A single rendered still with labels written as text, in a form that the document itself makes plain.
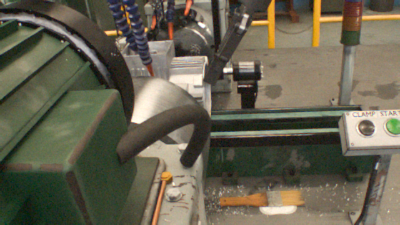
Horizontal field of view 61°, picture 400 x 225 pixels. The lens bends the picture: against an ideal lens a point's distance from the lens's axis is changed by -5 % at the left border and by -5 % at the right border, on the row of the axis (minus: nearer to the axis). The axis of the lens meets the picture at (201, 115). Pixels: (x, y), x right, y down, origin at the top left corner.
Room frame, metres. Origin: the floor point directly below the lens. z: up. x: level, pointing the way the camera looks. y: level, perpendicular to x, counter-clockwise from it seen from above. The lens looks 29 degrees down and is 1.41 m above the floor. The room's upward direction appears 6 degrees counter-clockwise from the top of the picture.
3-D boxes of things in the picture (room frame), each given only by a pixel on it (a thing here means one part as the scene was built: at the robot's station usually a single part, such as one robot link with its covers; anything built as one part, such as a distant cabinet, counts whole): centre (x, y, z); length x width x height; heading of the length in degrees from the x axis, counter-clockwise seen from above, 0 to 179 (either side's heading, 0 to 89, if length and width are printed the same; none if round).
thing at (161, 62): (0.83, 0.12, 1.11); 0.12 x 0.11 x 0.07; 81
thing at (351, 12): (1.04, -0.50, 1.14); 0.06 x 0.06 x 0.04
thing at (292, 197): (0.63, -0.12, 0.80); 0.21 x 0.05 x 0.01; 85
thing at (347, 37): (1.04, -0.50, 1.05); 0.06 x 0.06 x 0.04
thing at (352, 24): (1.04, -0.50, 1.10); 0.06 x 0.06 x 0.04
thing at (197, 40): (1.15, 0.03, 1.04); 0.41 x 0.25 x 0.25; 172
